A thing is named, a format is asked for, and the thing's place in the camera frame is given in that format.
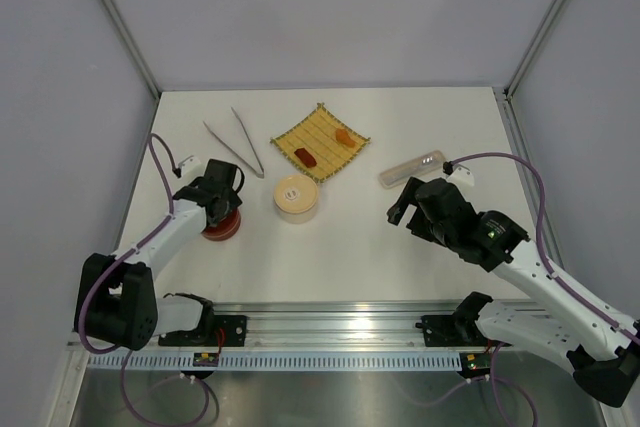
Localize red round lid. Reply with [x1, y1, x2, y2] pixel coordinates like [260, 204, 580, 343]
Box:
[206, 209, 241, 230]

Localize metal serving tongs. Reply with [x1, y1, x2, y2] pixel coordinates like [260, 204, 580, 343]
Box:
[202, 107, 266, 179]

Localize cream round lid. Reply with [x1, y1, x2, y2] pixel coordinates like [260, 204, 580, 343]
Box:
[273, 174, 319, 201]

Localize beige steel lunch container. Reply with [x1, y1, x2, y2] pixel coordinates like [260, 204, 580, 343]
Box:
[274, 197, 318, 224]

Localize dark red meat slice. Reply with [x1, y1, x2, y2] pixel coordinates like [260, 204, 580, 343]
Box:
[294, 147, 317, 168]

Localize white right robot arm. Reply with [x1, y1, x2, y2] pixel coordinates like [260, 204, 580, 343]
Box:
[387, 177, 639, 408]

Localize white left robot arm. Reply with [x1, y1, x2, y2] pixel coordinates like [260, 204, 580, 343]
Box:
[74, 159, 245, 355]

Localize red-based steel lunch container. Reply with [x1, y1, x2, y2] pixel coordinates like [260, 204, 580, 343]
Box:
[202, 228, 238, 242]

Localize orange fried chicken piece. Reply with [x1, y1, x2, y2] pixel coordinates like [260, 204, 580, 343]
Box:
[335, 129, 356, 148]

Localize woven bamboo tray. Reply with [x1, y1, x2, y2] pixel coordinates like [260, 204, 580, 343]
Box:
[270, 102, 371, 184]

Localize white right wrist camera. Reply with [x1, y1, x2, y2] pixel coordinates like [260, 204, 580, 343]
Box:
[443, 161, 475, 188]

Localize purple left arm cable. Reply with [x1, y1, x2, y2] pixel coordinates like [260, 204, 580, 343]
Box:
[77, 132, 221, 423]

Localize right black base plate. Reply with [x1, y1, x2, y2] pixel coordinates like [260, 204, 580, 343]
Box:
[415, 314, 500, 347]

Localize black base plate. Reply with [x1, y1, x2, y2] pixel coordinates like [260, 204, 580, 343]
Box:
[158, 314, 248, 348]
[415, 314, 500, 347]

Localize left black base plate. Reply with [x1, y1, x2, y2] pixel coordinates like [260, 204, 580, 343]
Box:
[158, 314, 248, 348]

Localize aluminium mounting rail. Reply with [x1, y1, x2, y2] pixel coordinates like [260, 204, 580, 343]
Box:
[67, 300, 566, 352]

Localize left aluminium frame post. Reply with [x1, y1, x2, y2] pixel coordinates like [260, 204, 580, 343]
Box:
[98, 0, 162, 103]

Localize aluminium frame post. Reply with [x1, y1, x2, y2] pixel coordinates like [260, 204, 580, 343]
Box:
[98, 0, 162, 103]
[503, 0, 570, 102]

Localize white slotted cable duct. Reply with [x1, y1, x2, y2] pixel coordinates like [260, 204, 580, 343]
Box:
[88, 350, 462, 372]

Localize right aluminium frame post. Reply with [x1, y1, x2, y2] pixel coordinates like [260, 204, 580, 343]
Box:
[503, 0, 570, 102]

